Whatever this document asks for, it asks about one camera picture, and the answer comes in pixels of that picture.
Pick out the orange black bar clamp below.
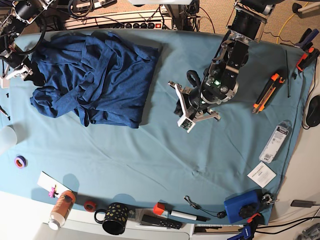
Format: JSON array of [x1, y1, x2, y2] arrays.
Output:
[[296, 47, 320, 73]]

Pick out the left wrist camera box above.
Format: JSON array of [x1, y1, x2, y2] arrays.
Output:
[[177, 115, 196, 133]]

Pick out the black remote control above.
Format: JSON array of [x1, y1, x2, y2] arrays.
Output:
[[141, 214, 183, 230]]

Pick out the black computer mouse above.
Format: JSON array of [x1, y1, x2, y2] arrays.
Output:
[[306, 95, 320, 127]]

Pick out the black orange utility knife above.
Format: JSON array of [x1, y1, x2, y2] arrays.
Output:
[[252, 72, 285, 114]]

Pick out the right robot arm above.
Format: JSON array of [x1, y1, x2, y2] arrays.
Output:
[[0, 0, 53, 89]]

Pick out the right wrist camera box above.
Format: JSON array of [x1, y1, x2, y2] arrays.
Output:
[[0, 78, 10, 89]]

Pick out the black adapter block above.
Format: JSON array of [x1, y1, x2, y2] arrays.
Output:
[[290, 199, 314, 208]]

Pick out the translucent plastic cup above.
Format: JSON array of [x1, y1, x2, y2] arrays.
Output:
[[0, 126, 18, 155]]

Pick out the black zip tie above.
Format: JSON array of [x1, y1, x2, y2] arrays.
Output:
[[285, 50, 291, 98]]

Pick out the black mug yellow dots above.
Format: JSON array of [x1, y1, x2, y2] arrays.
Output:
[[94, 202, 129, 236]]

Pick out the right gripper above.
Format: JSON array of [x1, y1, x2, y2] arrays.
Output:
[[2, 51, 46, 87]]

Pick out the purple tape roll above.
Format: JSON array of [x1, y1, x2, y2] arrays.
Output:
[[14, 155, 27, 169]]

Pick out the red cube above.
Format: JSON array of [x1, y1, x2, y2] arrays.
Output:
[[153, 202, 166, 216]]

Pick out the carabiner with black lanyard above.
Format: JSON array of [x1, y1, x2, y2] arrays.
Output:
[[183, 195, 227, 219]]

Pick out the orange plastic bottle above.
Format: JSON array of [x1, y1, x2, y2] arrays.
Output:
[[48, 190, 76, 231]]

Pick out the blue spring clamp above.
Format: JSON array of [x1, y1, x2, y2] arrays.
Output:
[[294, 28, 320, 49]]

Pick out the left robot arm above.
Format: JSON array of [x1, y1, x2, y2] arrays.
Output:
[[168, 0, 276, 132]]

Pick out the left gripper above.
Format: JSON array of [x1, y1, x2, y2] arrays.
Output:
[[168, 81, 221, 123]]

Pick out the clear blister pack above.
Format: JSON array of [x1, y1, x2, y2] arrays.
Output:
[[259, 120, 291, 164]]

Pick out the teal table cloth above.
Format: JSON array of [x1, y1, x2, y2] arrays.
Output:
[[0, 29, 318, 212]]

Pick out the silver key ring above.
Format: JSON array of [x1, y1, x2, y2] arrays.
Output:
[[261, 193, 280, 206]]

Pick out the blue orange bottom clamp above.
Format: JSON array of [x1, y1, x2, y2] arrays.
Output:
[[227, 213, 265, 240]]

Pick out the yellow cable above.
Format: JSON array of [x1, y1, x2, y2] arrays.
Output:
[[276, 0, 311, 45]]

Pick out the blue box with knob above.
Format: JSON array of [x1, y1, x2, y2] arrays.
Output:
[[223, 189, 263, 224]]

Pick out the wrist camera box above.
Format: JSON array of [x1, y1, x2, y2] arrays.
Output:
[[0, 78, 10, 89], [177, 115, 196, 133]]

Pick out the dark blue t-shirt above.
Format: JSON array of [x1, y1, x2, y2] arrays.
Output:
[[30, 32, 160, 129]]

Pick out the red tape roll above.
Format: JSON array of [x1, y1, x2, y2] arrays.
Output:
[[83, 200, 97, 213]]

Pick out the white paper card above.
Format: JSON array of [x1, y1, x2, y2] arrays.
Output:
[[247, 161, 277, 188]]

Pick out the white paper strip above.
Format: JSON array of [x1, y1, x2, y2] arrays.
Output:
[[37, 171, 70, 195]]

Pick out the pink small clip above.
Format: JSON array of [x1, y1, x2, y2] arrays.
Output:
[[48, 185, 59, 198]]

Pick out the white black marker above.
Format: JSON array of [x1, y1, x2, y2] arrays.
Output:
[[168, 210, 210, 222]]

